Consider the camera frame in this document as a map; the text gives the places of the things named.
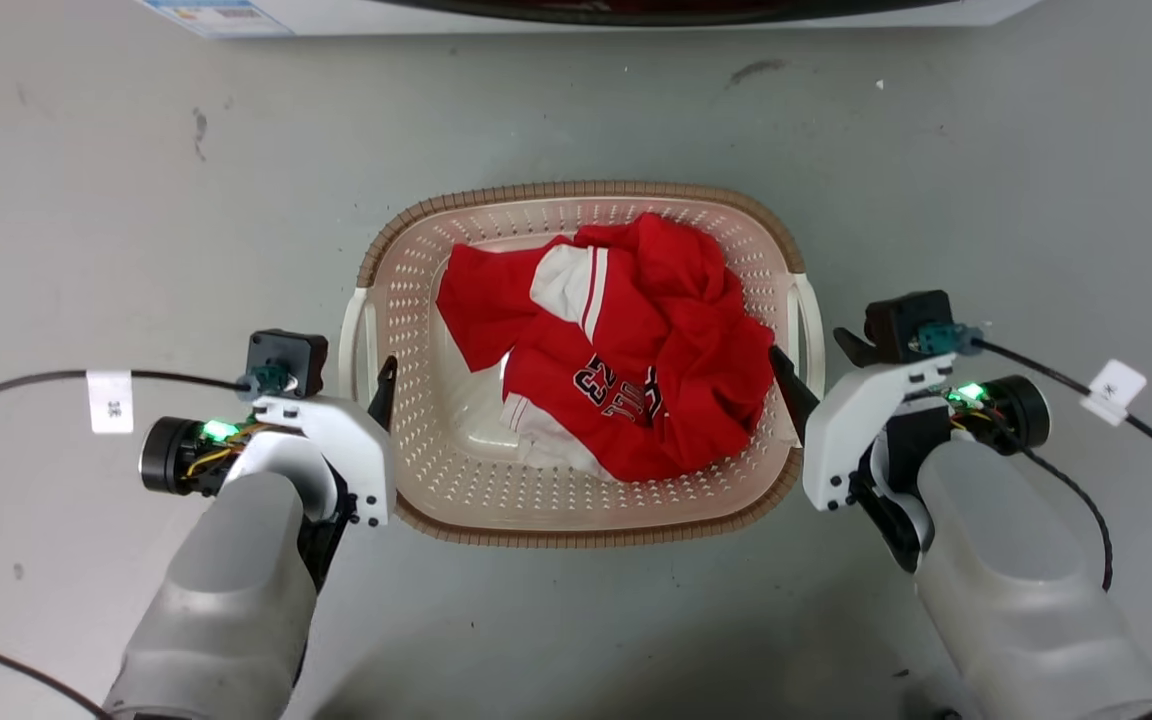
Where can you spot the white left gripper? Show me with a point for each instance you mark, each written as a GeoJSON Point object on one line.
{"type": "Point", "coordinates": [361, 450]}

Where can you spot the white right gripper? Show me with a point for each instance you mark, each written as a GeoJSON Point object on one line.
{"type": "Point", "coordinates": [841, 430]}

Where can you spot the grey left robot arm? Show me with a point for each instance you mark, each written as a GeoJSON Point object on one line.
{"type": "Point", "coordinates": [226, 600]}

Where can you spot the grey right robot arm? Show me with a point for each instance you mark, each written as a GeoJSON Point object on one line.
{"type": "Point", "coordinates": [1016, 600]}

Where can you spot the beige plastic laundry basket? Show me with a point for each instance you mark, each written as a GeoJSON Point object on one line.
{"type": "Point", "coordinates": [456, 490]}

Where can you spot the red and white jersey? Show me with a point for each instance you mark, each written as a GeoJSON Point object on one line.
{"type": "Point", "coordinates": [676, 330]}

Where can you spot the white washing machine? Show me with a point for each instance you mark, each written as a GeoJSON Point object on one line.
{"type": "Point", "coordinates": [336, 20]}

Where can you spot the dark washing machine door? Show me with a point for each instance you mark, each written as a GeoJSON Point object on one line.
{"type": "Point", "coordinates": [636, 10]}

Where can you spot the blue energy label sticker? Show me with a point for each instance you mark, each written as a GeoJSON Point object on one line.
{"type": "Point", "coordinates": [221, 15]}

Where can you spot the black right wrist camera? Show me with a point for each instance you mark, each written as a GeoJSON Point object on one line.
{"type": "Point", "coordinates": [906, 320]}

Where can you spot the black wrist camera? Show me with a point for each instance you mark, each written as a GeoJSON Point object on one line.
{"type": "Point", "coordinates": [906, 320]}
{"type": "Point", "coordinates": [288, 360]}

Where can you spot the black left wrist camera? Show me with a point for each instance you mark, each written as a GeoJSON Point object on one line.
{"type": "Point", "coordinates": [288, 360]}

